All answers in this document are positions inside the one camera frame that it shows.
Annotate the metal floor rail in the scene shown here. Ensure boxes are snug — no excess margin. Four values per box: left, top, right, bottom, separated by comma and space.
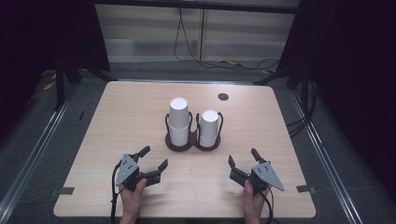
0, 98, 73, 218
289, 89, 364, 224

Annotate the person's left hand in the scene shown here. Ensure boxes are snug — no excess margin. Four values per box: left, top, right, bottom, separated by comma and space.
119, 177, 149, 217

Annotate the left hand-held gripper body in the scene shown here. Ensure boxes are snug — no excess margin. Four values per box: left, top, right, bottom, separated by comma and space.
115, 153, 163, 192

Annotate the black curtain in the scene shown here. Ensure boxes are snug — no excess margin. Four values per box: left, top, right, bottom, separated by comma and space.
0, 0, 112, 143
276, 0, 396, 202

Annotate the bundle of black cables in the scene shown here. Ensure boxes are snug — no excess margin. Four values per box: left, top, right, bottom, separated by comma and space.
285, 79, 319, 138

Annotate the black stand leg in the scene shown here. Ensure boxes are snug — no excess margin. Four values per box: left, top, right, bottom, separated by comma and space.
54, 57, 66, 112
252, 62, 301, 87

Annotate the left hand-held gripper cable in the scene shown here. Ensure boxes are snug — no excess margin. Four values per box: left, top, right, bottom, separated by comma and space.
109, 160, 126, 224

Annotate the dark brown double cup holder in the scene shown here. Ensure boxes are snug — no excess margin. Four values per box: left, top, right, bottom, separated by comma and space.
164, 111, 225, 153

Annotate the hanging black cable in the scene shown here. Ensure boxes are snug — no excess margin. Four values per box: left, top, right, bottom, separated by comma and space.
173, 7, 281, 71

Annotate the hand-held gripper cable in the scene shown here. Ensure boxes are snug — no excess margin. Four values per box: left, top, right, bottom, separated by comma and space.
259, 186, 276, 224
109, 160, 126, 224

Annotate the person's right hand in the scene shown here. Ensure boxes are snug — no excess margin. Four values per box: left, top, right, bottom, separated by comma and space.
243, 179, 268, 217

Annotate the black overhead bar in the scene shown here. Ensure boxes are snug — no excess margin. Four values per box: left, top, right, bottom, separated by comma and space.
92, 0, 301, 15

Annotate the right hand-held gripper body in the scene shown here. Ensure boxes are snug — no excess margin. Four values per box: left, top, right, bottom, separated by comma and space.
229, 161, 286, 193

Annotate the right hand-held gripper cable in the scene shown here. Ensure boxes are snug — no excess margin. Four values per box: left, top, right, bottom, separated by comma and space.
259, 186, 276, 224

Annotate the stack of white paper cups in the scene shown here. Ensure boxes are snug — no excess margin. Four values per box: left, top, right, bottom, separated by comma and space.
168, 96, 191, 147
198, 108, 220, 148

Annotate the grey tape piece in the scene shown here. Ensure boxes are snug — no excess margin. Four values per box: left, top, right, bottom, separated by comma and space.
295, 184, 317, 194
50, 187, 76, 197

